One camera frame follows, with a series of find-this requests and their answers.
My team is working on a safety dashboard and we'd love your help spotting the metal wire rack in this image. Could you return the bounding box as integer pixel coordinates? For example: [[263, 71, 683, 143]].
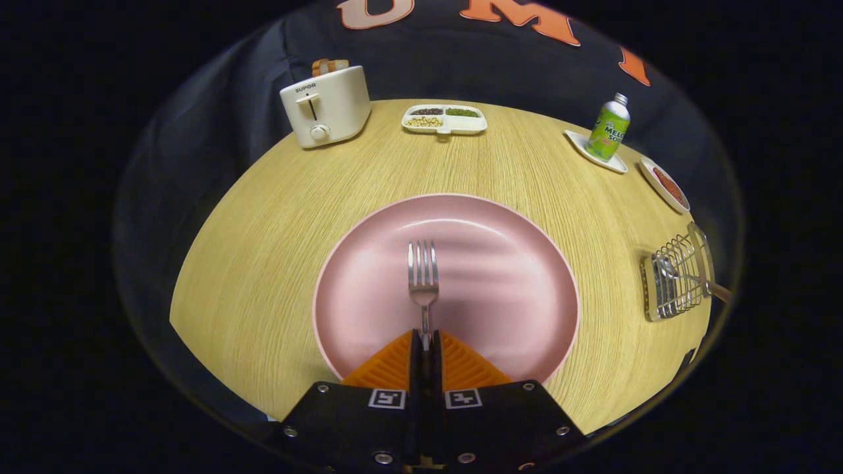
[[641, 222, 715, 323]]

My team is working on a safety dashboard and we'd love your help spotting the pink round plate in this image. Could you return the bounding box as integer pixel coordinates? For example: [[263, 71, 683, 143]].
[[312, 193, 581, 386]]

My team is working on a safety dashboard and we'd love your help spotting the red meat piece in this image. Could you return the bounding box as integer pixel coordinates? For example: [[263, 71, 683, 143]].
[[652, 167, 686, 205]]

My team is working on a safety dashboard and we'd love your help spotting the cream white toaster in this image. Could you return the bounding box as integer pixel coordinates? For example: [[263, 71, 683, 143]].
[[279, 65, 371, 149]]

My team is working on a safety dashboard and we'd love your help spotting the white square coaster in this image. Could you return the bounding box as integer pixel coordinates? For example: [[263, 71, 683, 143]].
[[564, 129, 628, 174]]

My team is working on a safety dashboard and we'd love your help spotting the metal spoon wooden handle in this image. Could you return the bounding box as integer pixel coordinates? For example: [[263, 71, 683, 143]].
[[655, 253, 733, 305]]

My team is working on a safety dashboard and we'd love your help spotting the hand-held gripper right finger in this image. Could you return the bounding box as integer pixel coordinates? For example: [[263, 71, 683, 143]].
[[431, 329, 587, 472]]

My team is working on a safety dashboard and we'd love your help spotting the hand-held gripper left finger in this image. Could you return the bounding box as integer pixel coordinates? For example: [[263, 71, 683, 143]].
[[277, 329, 423, 472]]

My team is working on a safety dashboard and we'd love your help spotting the white food plate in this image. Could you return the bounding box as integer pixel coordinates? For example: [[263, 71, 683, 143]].
[[639, 156, 691, 215]]

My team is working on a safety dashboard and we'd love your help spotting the white divided snack tray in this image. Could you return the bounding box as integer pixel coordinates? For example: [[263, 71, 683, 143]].
[[401, 104, 489, 136]]

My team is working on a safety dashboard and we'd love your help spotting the metal fork wooden handle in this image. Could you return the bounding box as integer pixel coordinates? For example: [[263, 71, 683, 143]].
[[408, 240, 440, 353]]

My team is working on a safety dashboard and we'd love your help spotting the green soda bottle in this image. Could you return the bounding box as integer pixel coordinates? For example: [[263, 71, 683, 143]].
[[585, 93, 631, 163]]

